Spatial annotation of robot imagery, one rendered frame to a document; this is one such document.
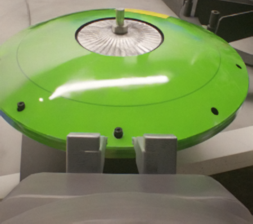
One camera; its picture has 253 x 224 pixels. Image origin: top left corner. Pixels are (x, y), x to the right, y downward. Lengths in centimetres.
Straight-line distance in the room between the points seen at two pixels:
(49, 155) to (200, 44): 25
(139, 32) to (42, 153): 21
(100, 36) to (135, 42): 4
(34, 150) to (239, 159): 30
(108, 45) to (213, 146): 24
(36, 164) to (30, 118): 16
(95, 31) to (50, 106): 13
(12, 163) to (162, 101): 26
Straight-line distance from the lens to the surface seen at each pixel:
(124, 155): 29
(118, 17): 38
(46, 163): 46
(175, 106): 31
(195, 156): 49
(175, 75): 33
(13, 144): 51
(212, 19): 61
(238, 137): 54
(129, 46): 37
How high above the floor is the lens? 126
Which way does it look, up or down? 36 degrees down
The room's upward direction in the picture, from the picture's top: 2 degrees clockwise
